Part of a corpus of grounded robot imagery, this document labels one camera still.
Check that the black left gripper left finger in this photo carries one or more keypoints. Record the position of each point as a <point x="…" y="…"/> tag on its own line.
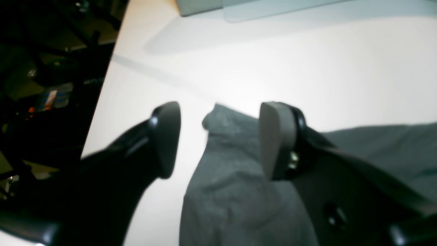
<point x="93" y="202"/>

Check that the dark grey t-shirt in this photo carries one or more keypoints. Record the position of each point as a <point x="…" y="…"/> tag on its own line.
<point x="230" y="202"/>

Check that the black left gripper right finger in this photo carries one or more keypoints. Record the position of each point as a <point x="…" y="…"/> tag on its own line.
<point x="350" y="202"/>

